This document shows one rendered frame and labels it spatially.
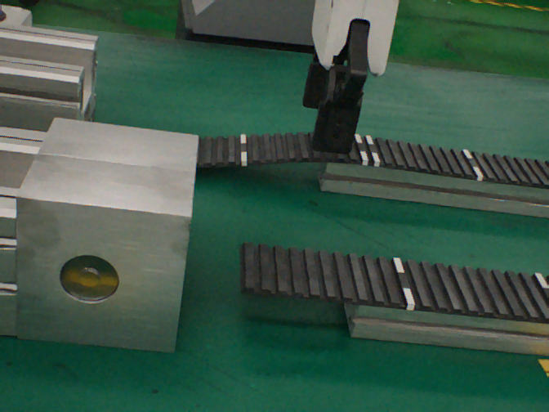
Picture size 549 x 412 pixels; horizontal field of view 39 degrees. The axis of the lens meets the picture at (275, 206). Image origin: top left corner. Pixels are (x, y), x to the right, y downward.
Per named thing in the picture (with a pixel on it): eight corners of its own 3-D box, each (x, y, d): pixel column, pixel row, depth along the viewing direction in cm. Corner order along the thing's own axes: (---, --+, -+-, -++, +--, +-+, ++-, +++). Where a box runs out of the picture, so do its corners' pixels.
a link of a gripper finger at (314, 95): (353, 39, 65) (337, 113, 68) (348, 28, 68) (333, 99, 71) (316, 34, 64) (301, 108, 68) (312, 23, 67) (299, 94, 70)
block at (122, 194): (185, 239, 56) (200, 118, 51) (174, 354, 45) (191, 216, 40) (58, 225, 55) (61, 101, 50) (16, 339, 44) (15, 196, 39)
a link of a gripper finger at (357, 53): (377, 38, 52) (358, 109, 55) (363, -7, 58) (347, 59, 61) (360, 36, 52) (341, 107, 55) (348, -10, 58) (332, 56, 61)
